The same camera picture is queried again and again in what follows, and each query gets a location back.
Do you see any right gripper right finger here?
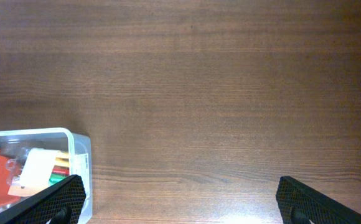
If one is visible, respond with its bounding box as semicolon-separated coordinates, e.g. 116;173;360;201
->
276;176;361;224

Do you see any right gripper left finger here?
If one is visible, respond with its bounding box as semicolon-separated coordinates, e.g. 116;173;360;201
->
0;174;86;224

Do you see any pack of coloured markers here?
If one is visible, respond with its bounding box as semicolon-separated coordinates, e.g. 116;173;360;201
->
6;147;70;189

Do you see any clear plastic container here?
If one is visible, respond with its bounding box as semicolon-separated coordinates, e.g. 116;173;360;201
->
0;128;93;223

